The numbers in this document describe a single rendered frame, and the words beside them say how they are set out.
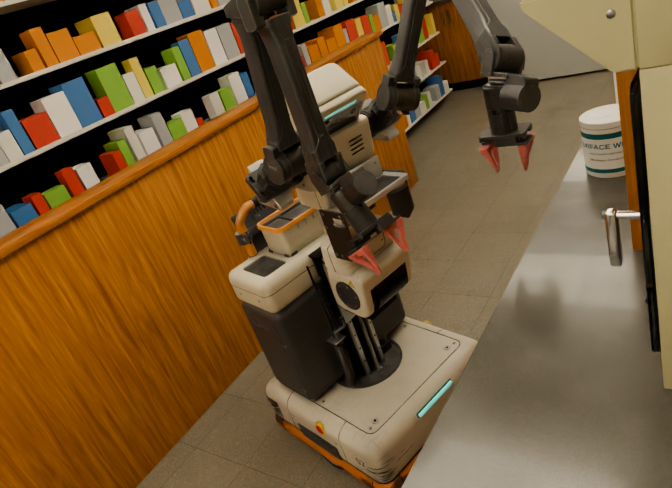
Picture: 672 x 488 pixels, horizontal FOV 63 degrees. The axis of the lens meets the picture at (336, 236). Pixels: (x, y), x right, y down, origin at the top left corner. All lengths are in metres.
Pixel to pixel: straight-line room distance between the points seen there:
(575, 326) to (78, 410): 1.88
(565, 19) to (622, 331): 0.55
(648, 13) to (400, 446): 1.52
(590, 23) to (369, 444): 1.47
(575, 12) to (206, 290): 2.23
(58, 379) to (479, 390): 1.73
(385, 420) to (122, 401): 1.13
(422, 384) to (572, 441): 1.16
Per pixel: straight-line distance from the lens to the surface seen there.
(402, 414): 1.92
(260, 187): 1.44
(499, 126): 1.25
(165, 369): 2.59
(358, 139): 1.59
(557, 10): 0.70
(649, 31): 0.69
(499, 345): 1.04
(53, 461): 2.43
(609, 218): 0.84
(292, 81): 1.18
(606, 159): 1.53
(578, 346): 1.02
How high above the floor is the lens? 1.61
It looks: 25 degrees down
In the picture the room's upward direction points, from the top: 20 degrees counter-clockwise
